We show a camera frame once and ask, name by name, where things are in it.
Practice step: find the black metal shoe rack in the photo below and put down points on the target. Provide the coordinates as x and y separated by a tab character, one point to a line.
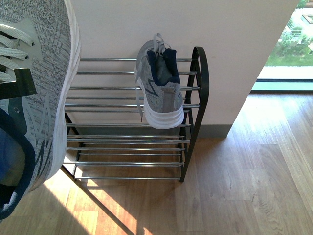
108	136

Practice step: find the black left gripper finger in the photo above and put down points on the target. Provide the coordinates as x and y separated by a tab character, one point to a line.
23	86

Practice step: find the grey knit sneaker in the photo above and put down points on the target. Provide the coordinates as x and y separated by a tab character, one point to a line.
157	75
43	36

